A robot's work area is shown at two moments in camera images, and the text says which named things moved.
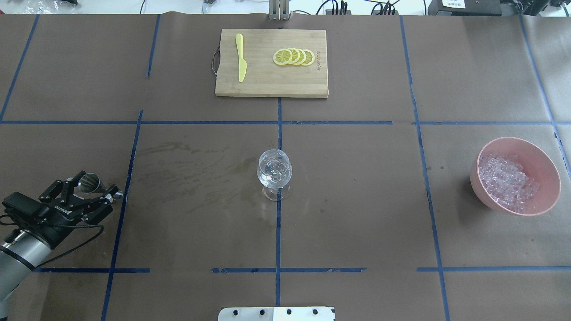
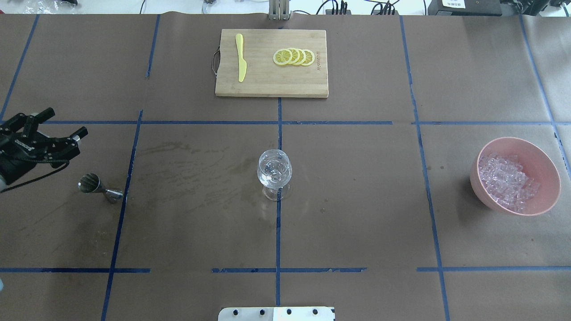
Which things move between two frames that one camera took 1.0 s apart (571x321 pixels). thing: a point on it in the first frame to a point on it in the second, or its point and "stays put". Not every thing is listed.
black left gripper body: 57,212 to 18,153
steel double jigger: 89,183 stays put
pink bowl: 515,176 stays put
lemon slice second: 295,55 stays put
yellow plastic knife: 242,63 stays put
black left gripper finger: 53,191 to 29,124
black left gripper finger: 103,207 to 63,148
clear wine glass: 274,172 stays put
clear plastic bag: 51,6 stays put
